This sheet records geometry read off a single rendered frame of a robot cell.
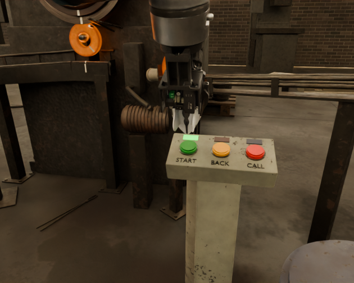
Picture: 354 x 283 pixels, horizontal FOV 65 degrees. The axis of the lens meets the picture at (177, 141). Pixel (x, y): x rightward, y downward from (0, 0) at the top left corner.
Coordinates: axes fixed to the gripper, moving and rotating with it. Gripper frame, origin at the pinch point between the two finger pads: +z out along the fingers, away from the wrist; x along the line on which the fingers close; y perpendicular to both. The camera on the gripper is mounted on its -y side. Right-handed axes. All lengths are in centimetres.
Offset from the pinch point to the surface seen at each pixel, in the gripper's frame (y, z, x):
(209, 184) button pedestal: 5.7, 12.1, 5.5
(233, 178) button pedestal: 5.5, 9.4, 10.6
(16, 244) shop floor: 0, 70, -77
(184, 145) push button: 0.3, 5.6, -0.8
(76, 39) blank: -75, 11, -64
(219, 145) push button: -0.5, 5.6, 7.1
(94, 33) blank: -75, 8, -55
